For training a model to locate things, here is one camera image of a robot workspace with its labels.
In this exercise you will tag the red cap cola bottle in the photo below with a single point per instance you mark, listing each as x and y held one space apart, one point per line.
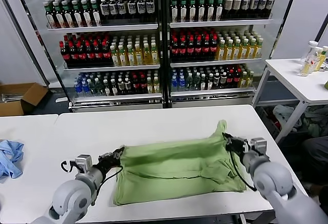
65 56
143 85
135 85
214 49
238 79
106 55
175 51
81 55
206 50
199 50
183 51
191 50
230 80
73 55
98 55
89 55

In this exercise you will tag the beverage display shelf unit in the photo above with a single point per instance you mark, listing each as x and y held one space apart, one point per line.
164 67

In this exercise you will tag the small dark drink bottle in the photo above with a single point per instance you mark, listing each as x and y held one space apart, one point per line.
127 86
217 81
113 87
120 86
210 81
224 80
105 88

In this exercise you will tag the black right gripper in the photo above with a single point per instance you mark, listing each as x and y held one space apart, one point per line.
238 145

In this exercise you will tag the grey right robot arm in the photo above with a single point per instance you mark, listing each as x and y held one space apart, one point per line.
271 180

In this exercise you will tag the crumpled light blue cloth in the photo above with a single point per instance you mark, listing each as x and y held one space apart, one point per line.
11 157

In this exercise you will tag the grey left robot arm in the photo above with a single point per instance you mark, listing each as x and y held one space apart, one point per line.
71 198

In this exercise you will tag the white side table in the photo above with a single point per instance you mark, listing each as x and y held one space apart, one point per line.
287 80

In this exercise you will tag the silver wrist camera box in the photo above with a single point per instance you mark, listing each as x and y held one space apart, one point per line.
258 145
83 161

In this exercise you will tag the bundle of metal rods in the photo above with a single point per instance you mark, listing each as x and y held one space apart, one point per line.
10 98

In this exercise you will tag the grey green clothes pile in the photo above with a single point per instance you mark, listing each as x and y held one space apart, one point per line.
317 124

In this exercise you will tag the yellow juice bottle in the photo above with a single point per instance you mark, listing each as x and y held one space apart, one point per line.
154 55
244 50
115 57
228 51
156 85
251 50
221 52
245 80
258 49
147 55
150 85
250 79
123 57
139 56
236 51
131 56

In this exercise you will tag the small dark container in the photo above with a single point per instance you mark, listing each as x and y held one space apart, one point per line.
325 66

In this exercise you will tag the person in dark clothes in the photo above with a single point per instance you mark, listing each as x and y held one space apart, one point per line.
316 154

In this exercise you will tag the black framed glass cooler door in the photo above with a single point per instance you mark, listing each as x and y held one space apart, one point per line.
33 42
294 29

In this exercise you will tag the blue label water bottle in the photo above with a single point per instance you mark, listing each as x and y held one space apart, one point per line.
182 83
83 88
76 89
174 84

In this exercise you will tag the clear bottle white cap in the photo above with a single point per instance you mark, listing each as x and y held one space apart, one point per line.
315 60
325 48

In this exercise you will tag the dark storage crate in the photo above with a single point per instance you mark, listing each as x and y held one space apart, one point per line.
267 121

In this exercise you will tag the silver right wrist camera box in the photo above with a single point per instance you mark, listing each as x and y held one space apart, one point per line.
258 145

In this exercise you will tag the small white floor object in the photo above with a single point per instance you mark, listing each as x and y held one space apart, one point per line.
61 100

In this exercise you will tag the white grey cloth pile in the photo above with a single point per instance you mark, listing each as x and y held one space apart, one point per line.
283 112

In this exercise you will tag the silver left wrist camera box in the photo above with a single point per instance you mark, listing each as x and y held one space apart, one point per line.
83 161

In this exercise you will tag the white cap dark drink bottle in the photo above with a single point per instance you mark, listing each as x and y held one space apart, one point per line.
254 3
141 8
122 9
263 3
228 4
246 4
132 8
104 10
113 9
271 3
150 7
237 4

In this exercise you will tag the clear bottle with yellow liquid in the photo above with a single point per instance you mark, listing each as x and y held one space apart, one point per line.
306 66

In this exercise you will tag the green round fruit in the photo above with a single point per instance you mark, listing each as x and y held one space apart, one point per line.
326 85

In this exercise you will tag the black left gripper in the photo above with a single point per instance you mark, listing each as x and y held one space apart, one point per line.
110 160

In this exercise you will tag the yellow bottle green cap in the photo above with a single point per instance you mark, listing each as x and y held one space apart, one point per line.
320 62

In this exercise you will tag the light green shirt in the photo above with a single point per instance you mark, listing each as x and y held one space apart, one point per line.
166 167

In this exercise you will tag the green cap tea bottle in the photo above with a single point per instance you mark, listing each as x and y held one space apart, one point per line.
68 16
77 15
210 8
219 8
192 9
174 10
96 14
59 16
87 15
183 10
49 16
201 9

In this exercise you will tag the open cardboard box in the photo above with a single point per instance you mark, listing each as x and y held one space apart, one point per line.
33 93

